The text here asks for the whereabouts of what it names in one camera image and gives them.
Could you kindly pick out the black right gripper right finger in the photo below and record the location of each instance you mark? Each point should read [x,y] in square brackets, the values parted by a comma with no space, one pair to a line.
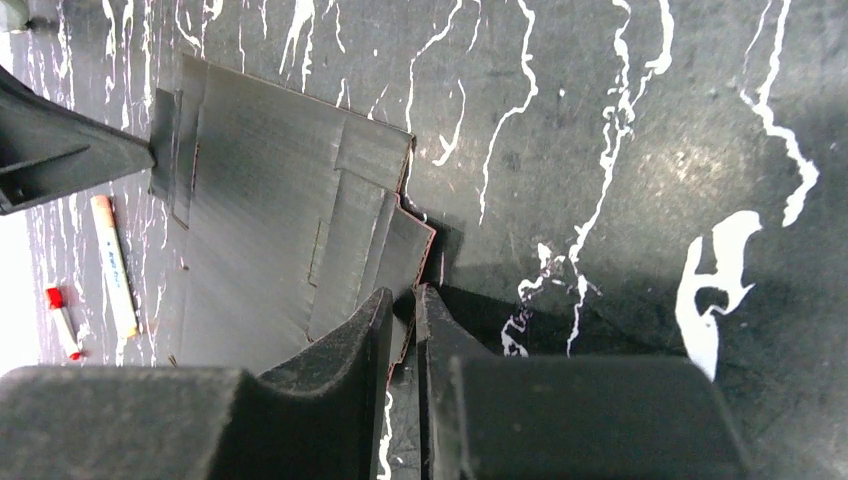
[484,416]

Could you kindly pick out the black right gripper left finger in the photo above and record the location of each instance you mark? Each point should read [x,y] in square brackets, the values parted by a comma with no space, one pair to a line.
[315,416]

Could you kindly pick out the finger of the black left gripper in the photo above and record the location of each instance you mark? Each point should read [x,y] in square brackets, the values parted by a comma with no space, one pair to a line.
[48,151]

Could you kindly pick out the pink white marker pen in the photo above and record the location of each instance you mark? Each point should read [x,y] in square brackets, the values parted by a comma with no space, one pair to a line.
[114,271]

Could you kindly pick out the small red-capped white pen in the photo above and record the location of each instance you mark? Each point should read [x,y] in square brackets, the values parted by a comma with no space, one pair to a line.
[66,335]

